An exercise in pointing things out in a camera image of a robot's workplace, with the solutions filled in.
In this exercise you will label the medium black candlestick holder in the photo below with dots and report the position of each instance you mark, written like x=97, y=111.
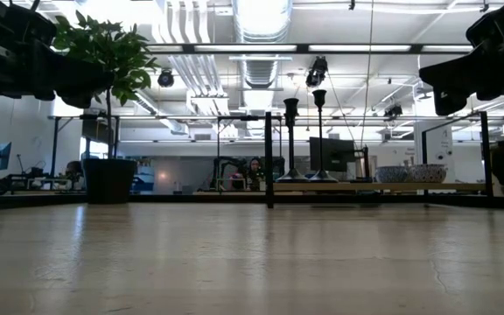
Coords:
x=291, y=144

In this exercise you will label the black aluminium rig frame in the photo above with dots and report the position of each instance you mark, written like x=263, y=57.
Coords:
x=191, y=201

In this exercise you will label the short black candlestick holder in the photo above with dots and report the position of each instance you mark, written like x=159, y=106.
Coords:
x=285, y=121

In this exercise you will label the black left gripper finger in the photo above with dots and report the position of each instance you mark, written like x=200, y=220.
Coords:
x=86, y=81

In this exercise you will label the black monitor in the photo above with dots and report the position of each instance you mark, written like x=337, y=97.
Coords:
x=331, y=153

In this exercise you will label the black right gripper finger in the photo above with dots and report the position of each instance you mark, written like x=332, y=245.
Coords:
x=457, y=72

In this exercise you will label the white brown floral candle tin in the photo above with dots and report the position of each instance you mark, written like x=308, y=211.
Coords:
x=428, y=173

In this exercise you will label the silver round air duct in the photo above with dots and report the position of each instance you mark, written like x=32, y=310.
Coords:
x=258, y=44

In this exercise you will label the green potted plant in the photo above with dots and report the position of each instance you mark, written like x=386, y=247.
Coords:
x=112, y=52

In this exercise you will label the black background robot arm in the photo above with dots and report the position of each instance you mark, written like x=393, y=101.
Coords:
x=223, y=166

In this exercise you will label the blue storage bins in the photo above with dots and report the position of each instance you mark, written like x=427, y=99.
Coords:
x=143, y=179

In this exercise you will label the black ceiling spotlight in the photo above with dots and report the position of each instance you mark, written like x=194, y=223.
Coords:
x=165, y=79
x=317, y=72
x=393, y=110

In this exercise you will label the blue lit monitor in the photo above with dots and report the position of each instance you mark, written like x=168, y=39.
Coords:
x=2, y=156

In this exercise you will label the white pillar with signs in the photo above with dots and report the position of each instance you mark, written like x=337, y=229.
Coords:
x=438, y=153

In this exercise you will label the tall black candlestick holder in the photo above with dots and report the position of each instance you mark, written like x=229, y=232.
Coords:
x=320, y=131

